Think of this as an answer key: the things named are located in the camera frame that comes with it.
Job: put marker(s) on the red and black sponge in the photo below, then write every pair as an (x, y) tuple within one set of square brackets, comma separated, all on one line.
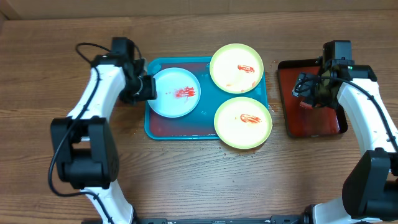
[(309, 105)]

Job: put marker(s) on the light blue plate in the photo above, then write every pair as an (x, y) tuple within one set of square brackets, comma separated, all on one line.
[(178, 92)]

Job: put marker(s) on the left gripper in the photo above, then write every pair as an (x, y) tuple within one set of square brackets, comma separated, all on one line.
[(150, 92)]

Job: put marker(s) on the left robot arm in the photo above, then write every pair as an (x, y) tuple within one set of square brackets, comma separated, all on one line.
[(85, 159)]

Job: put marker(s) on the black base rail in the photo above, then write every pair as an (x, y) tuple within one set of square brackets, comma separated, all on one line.
[(275, 219)]

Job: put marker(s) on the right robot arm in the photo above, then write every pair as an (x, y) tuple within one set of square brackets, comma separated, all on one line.
[(367, 194)]

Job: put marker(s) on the teal plastic tray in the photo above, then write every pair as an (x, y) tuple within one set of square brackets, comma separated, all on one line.
[(199, 123)]

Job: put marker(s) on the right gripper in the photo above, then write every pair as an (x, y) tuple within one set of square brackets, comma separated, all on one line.
[(305, 91)]

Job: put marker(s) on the black tray with red liquid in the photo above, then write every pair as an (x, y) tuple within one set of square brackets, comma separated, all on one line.
[(299, 122)]

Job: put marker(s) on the green plate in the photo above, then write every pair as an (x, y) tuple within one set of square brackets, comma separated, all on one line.
[(236, 68), (243, 123)]

